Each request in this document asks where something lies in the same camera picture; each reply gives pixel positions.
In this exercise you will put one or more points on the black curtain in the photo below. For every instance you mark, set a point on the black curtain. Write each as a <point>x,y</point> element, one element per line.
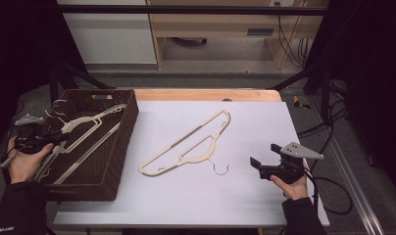
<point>375,65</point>
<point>16,49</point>

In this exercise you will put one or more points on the person's left hand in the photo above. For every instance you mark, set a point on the person's left hand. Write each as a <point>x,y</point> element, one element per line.
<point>23,166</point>

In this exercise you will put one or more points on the black metal stand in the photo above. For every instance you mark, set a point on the black metal stand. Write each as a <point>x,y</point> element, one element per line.
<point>323,91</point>
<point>54,84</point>

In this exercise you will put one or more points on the aluminium floor rail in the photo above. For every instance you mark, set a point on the aluminium floor rail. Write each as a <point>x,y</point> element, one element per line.
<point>349,182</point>

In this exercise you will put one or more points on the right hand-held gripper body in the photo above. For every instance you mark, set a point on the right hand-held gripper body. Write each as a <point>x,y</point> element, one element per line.
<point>289,169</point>

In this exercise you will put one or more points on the white power strip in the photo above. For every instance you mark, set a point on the white power strip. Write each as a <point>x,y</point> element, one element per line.
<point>281,2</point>

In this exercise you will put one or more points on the person's right hand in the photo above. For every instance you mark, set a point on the person's right hand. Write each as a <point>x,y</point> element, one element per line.
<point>294,191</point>

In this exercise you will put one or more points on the black metal frame bar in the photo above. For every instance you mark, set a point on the black metal frame bar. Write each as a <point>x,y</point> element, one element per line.
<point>186,9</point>

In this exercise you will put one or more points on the beige wooden desk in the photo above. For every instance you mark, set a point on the beige wooden desk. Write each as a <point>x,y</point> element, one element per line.
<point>219,29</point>

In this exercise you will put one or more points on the white table sheet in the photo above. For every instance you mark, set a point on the white table sheet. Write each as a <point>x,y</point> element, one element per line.
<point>219,196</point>

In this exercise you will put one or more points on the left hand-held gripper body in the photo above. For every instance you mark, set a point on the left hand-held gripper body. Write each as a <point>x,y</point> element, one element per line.
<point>29,142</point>

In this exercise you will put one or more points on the yellow black floor marker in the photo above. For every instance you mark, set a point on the yellow black floor marker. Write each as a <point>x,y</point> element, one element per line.
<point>299,103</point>

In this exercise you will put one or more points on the beige plastic clothes hanger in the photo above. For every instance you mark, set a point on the beige plastic clothes hanger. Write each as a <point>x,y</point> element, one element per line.
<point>196,159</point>
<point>88,154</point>
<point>85,120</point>

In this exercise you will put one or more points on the white cabinet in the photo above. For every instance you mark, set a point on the white cabinet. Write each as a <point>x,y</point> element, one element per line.
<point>111,39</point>

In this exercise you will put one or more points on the brown woven basket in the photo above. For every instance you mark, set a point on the brown woven basket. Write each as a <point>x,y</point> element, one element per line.
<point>121,137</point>

